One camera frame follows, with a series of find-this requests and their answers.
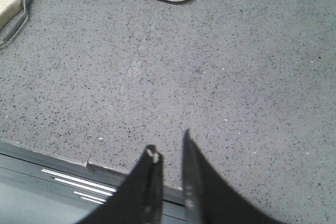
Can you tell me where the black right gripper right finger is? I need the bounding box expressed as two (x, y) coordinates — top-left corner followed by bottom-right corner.
(182, 130), (281, 223)

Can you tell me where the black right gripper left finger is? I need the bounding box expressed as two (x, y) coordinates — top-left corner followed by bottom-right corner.
(78, 145), (163, 223)

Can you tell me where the metal cutting board handle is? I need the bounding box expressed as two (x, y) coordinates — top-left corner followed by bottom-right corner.
(1, 0), (31, 49)

